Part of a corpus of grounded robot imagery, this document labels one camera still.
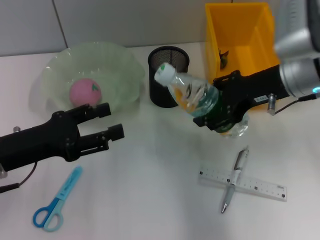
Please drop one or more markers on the pale green glass fruit plate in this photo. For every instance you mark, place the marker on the pale green glass fruit plate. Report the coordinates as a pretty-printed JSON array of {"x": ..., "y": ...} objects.
[{"x": 112, "y": 75}]

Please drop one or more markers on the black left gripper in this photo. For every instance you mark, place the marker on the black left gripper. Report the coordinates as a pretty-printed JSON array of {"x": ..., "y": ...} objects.
[{"x": 42, "y": 142}]

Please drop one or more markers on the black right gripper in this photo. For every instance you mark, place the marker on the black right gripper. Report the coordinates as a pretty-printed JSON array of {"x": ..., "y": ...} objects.
[{"x": 262, "y": 85}]

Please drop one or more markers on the black mesh pen cup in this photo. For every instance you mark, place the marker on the black mesh pen cup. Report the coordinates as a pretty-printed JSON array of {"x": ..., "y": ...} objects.
[{"x": 160, "y": 95}]

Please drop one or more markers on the silver ballpoint pen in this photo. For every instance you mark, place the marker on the silver ballpoint pen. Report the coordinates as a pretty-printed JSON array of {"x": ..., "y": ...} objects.
[{"x": 236, "y": 172}]

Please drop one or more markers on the blue scissors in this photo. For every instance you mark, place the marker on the blue scissors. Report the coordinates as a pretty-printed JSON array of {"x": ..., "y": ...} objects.
[{"x": 67, "y": 185}]

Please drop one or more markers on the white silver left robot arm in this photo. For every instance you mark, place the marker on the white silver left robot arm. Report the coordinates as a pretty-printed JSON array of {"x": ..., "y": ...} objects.
[{"x": 2, "y": 172}]

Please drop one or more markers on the clear green-label water bottle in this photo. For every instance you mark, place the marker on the clear green-label water bottle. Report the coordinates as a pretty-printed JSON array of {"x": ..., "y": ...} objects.
[{"x": 192, "y": 92}]

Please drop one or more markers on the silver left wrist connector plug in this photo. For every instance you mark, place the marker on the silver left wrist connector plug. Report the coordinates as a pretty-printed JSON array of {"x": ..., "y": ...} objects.
[{"x": 17, "y": 129}]

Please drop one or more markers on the clear plastic ruler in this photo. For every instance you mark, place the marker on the clear plastic ruler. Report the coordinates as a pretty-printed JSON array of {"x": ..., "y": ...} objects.
[{"x": 265, "y": 187}]

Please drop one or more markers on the yellow plastic bin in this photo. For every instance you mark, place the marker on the yellow plastic bin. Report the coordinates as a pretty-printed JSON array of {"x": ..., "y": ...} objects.
[{"x": 240, "y": 32}]

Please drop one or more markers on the silver right wrist connector plug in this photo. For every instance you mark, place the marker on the silver right wrist connector plug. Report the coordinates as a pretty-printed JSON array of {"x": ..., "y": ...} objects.
[{"x": 271, "y": 103}]

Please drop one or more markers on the green plastic wrapper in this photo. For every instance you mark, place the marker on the green plastic wrapper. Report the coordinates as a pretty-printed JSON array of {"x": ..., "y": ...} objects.
[{"x": 223, "y": 58}]

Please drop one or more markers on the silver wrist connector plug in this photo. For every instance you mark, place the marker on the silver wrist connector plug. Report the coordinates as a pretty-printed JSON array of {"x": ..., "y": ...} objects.
[
  {"x": 271, "y": 103},
  {"x": 17, "y": 129}
]

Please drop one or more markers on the pink peach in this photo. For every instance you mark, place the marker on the pink peach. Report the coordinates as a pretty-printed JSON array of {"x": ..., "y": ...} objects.
[{"x": 83, "y": 92}]

